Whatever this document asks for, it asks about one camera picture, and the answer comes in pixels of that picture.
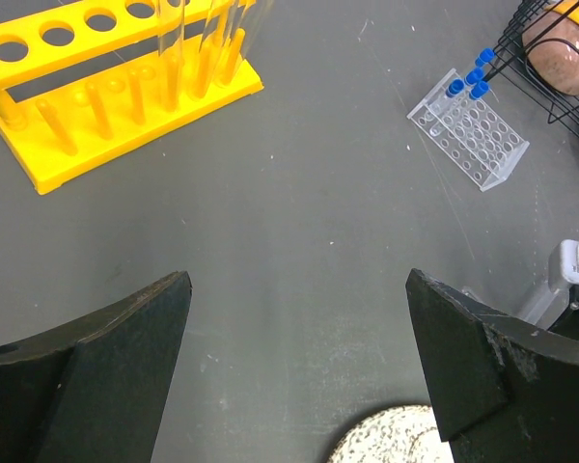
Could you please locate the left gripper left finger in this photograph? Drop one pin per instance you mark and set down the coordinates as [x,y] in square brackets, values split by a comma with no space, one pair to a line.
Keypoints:
[94,389]

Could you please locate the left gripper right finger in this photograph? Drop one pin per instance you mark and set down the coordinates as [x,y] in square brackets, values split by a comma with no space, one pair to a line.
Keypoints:
[501,389]

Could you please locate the blue capped tube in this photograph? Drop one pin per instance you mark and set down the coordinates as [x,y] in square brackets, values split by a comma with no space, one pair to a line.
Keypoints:
[484,58]
[474,77]
[440,105]
[479,90]

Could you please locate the long clear glass tube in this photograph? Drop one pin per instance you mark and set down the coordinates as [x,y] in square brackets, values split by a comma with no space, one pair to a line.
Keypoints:
[169,27]

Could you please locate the speckled ceramic plate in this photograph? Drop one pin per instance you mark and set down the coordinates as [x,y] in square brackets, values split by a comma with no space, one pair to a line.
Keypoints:
[404,434]

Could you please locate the yellow test tube rack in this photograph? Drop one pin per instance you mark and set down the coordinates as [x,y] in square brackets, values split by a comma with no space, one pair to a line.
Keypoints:
[68,131]

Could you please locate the clear acrylic tube rack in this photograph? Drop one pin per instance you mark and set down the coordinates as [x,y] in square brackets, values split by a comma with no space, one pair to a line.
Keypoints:
[481,144]

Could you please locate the brown and yellow bowl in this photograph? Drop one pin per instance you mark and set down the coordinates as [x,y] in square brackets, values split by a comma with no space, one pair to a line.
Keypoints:
[552,44]

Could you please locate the black wire basket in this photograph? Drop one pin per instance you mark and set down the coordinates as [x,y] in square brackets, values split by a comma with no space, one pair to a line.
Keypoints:
[512,62]

